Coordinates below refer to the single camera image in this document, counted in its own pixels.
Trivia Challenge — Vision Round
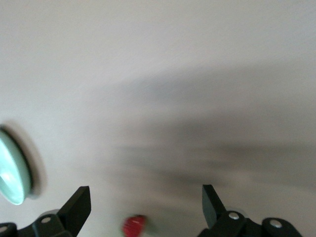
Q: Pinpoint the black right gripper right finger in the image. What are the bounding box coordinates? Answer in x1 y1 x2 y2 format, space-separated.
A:
198 184 304 237

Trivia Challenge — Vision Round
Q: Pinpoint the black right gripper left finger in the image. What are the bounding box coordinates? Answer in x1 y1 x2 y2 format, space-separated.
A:
0 186 91 237

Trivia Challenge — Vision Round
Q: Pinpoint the red strawberry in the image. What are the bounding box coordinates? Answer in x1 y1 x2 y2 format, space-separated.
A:
122 214 149 237

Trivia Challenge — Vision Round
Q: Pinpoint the pale green round plate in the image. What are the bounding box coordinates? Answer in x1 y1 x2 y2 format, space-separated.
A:
0 127 34 205

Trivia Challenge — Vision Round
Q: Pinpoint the brown table mat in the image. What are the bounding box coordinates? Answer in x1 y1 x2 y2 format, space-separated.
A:
0 0 316 237

